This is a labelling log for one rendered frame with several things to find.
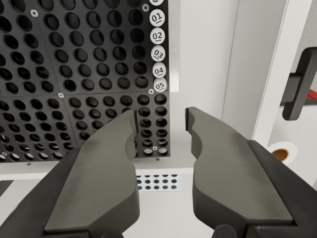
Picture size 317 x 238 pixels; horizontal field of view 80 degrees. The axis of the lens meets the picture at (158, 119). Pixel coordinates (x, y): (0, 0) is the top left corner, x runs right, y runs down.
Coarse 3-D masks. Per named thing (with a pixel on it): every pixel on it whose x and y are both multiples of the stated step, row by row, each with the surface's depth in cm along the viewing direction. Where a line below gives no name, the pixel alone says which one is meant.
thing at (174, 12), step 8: (168, 0) 20; (176, 0) 20; (168, 8) 20; (176, 8) 20; (168, 16) 21; (176, 16) 21; (168, 24) 21; (176, 24) 21; (176, 32) 21; (176, 40) 22; (176, 48) 22; (176, 56) 23; (176, 64) 23; (176, 72) 24; (176, 80) 24; (176, 88) 25
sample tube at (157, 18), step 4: (152, 12) 15; (156, 12) 15; (160, 12) 15; (152, 16) 15; (156, 16) 15; (160, 16) 15; (164, 16) 15; (152, 20) 15; (156, 20) 15; (160, 20) 15; (164, 20) 15; (152, 24) 15; (156, 24) 15; (160, 24) 15
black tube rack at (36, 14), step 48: (0, 0) 18; (48, 0) 18; (96, 0) 18; (144, 0) 15; (0, 48) 17; (48, 48) 17; (96, 48) 17; (144, 48) 17; (0, 96) 20; (48, 96) 20; (96, 96) 20; (144, 96) 23; (0, 144) 23; (48, 144) 23; (144, 144) 23
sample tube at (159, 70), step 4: (156, 64) 17; (160, 64) 17; (164, 64) 19; (152, 68) 18; (156, 68) 17; (160, 68) 17; (164, 68) 17; (156, 72) 17; (160, 72) 17; (164, 72) 17; (156, 76) 17; (160, 76) 17
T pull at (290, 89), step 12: (312, 48) 17; (300, 60) 18; (312, 60) 17; (300, 72) 18; (312, 72) 17; (288, 84) 18; (300, 84) 18; (288, 96) 19; (300, 96) 18; (288, 108) 20; (300, 108) 19; (288, 120) 20
